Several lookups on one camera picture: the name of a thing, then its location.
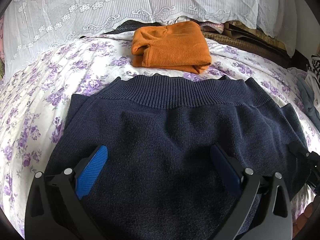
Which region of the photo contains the orange folded sweater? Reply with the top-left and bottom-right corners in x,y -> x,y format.
131,21 -> 212,75

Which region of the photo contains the white lace cloth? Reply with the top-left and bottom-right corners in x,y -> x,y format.
0,0 -> 300,68

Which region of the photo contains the black white striped cloth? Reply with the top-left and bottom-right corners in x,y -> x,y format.
306,54 -> 320,76

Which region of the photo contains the navy knit cardigan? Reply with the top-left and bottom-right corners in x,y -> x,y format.
45,74 -> 314,240

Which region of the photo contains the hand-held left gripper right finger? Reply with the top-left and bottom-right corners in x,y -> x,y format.
209,144 -> 293,240

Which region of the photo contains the purple floral bedsheet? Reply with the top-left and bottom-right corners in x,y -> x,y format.
0,31 -> 320,240

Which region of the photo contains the dark brown woven mat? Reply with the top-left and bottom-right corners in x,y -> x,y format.
200,22 -> 297,67

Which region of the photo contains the pink patterned cloth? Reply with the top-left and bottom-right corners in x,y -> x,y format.
199,21 -> 224,34

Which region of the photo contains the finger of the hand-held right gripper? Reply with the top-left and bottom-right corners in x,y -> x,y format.
289,142 -> 320,188

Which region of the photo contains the grey cloth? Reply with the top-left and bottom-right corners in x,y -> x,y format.
296,79 -> 320,123

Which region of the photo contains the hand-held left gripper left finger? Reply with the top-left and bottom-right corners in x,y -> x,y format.
24,144 -> 110,240

